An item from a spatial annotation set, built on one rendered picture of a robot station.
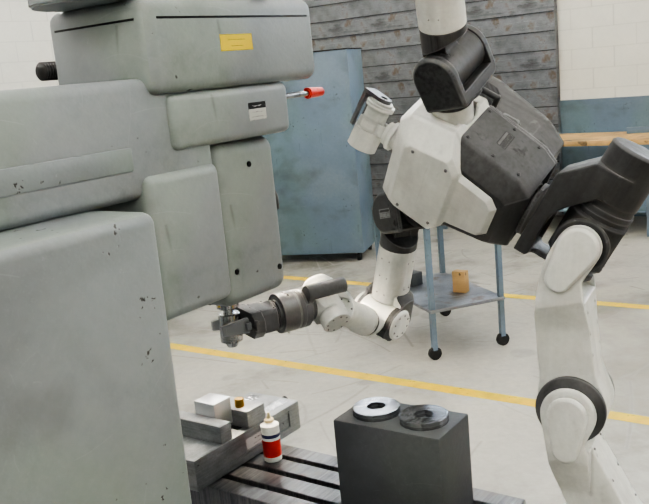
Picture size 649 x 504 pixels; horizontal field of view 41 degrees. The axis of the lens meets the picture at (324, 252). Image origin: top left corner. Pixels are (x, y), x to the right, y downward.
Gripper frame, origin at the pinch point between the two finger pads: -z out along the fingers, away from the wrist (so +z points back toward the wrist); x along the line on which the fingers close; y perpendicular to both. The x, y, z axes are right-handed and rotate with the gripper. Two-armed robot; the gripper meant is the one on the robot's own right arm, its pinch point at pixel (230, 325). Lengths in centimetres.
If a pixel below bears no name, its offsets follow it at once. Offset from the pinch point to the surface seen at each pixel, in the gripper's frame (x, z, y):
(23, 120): 31, -40, -48
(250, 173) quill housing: 8.9, 4.9, -32.0
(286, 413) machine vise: -7.0, 13.6, 26.2
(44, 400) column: 47, -46, -11
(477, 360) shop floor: -218, 235, 127
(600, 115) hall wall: -468, 608, 30
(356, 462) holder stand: 34.8, 7.5, 20.6
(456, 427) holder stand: 47, 21, 14
